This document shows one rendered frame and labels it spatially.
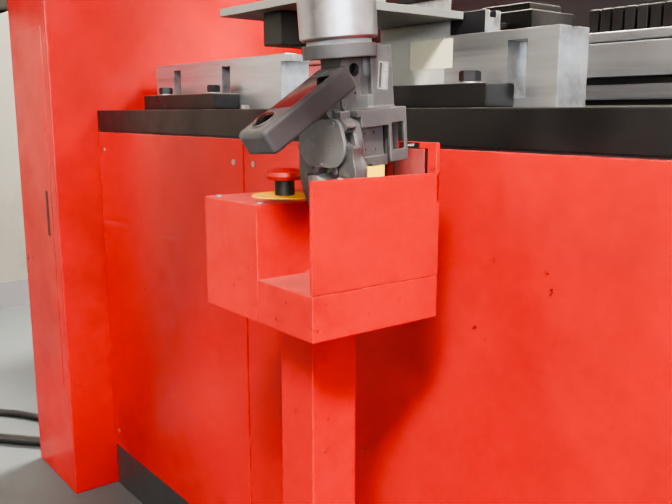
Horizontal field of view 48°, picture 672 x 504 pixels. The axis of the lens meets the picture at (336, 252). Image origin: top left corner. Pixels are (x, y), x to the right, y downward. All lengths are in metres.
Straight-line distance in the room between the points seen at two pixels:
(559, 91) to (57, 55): 1.12
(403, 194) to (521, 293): 0.18
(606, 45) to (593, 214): 0.48
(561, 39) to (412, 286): 0.36
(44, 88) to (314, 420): 1.14
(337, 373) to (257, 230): 0.18
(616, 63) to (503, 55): 0.25
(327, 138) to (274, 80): 0.65
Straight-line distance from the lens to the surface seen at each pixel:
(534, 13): 1.23
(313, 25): 0.72
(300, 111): 0.69
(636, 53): 1.18
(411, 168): 0.79
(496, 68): 1.00
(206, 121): 1.33
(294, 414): 0.85
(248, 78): 1.44
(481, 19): 1.04
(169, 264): 1.50
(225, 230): 0.81
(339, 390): 0.83
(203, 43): 1.89
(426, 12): 1.01
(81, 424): 1.88
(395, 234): 0.74
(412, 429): 1.00
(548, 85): 0.95
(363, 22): 0.72
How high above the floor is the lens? 0.87
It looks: 10 degrees down
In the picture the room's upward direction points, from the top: straight up
